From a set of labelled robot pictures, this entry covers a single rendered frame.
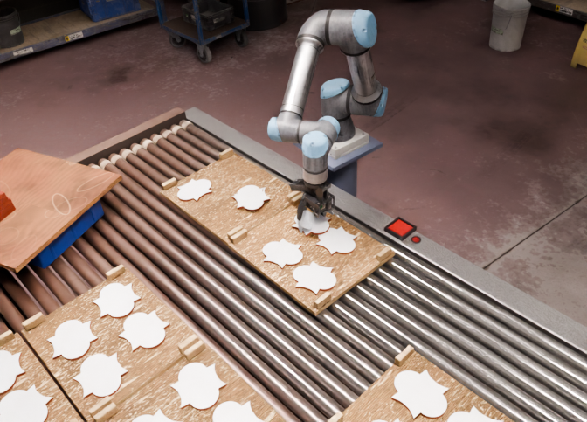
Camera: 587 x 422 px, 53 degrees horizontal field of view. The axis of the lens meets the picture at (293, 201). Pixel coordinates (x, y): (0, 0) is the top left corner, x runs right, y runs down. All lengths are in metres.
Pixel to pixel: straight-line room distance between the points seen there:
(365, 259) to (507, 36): 3.77
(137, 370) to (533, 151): 3.11
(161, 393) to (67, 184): 0.90
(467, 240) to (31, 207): 2.23
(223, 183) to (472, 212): 1.78
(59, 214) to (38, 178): 0.25
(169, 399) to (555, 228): 2.52
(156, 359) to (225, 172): 0.85
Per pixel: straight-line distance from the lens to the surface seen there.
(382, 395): 1.55
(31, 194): 2.21
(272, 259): 1.85
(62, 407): 1.68
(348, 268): 1.82
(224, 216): 2.05
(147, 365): 1.67
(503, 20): 5.34
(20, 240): 2.03
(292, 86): 1.91
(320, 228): 1.93
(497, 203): 3.65
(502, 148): 4.13
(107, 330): 1.79
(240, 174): 2.23
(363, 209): 2.07
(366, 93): 2.24
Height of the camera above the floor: 2.24
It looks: 39 degrees down
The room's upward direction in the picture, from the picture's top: 4 degrees counter-clockwise
